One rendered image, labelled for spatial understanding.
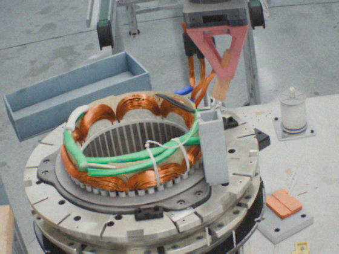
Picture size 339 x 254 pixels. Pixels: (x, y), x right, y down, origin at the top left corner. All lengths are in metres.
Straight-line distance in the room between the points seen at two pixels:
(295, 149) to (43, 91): 0.54
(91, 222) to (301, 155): 0.70
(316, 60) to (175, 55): 0.73
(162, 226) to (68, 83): 0.52
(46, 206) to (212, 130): 0.23
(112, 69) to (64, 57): 2.59
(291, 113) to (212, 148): 0.67
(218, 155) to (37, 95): 0.51
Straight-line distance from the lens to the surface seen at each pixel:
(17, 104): 1.31
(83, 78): 1.32
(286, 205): 1.33
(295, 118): 1.54
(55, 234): 0.94
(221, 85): 0.83
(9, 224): 0.97
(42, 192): 0.95
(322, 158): 1.48
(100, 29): 2.27
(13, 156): 3.16
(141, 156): 0.88
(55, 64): 3.87
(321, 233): 1.30
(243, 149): 0.97
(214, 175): 0.90
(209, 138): 0.87
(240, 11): 0.76
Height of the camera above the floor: 1.64
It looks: 32 degrees down
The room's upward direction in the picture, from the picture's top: 9 degrees counter-clockwise
